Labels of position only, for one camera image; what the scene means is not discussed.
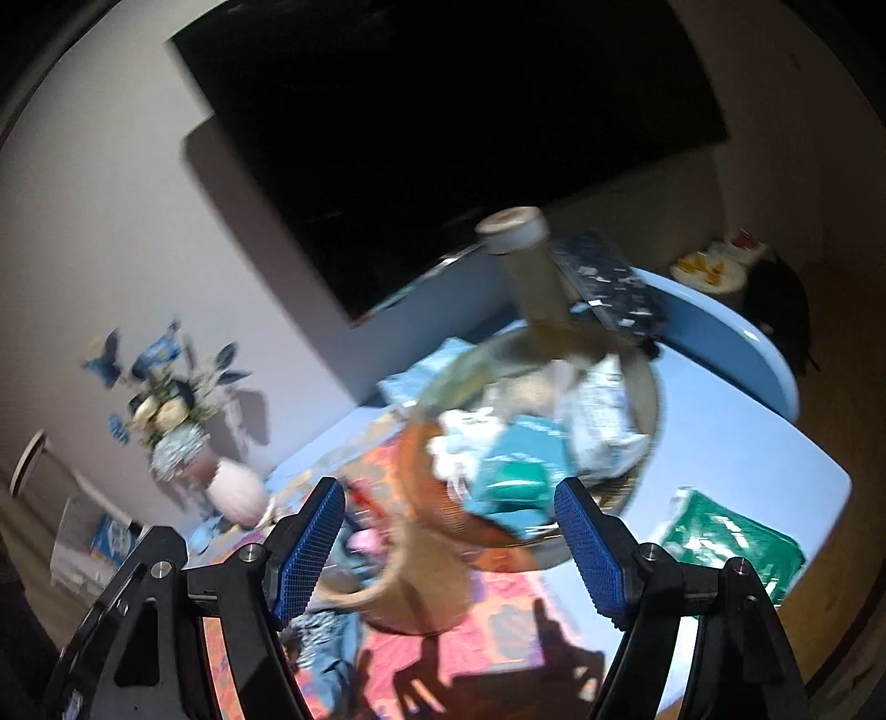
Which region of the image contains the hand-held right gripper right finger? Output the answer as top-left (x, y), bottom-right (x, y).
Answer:
top-left (554, 476), bottom-right (811, 720)

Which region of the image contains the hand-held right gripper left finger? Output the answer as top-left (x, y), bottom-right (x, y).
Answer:
top-left (42, 476), bottom-right (347, 720)

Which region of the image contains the teal drawstring pouch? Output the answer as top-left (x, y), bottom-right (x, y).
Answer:
top-left (471, 415), bottom-right (579, 534)

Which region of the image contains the patterned packet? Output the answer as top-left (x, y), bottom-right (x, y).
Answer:
top-left (564, 353), bottom-right (648, 472)

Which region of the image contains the pink ribbed vase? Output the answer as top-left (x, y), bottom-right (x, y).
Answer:
top-left (206, 457), bottom-right (270, 527)

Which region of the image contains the floral tablecloth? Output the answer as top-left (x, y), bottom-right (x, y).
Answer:
top-left (200, 408), bottom-right (624, 720)

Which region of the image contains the green packet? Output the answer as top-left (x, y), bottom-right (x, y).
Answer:
top-left (656, 488), bottom-right (807, 603)

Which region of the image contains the blue book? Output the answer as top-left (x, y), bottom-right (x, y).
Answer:
top-left (90, 516), bottom-right (143, 562)

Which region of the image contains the artificial flower bouquet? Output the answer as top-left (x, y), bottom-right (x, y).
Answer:
top-left (83, 318), bottom-right (254, 479)

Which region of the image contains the light blue packet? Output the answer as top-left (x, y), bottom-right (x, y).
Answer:
top-left (377, 338), bottom-right (478, 409)

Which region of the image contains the row of books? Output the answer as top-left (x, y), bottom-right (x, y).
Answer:
top-left (51, 498), bottom-right (105, 586)

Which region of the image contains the tan bottle white cap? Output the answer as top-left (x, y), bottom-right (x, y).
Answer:
top-left (476, 206), bottom-right (610, 368)

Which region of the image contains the black television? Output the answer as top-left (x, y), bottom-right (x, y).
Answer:
top-left (169, 0), bottom-right (731, 326)

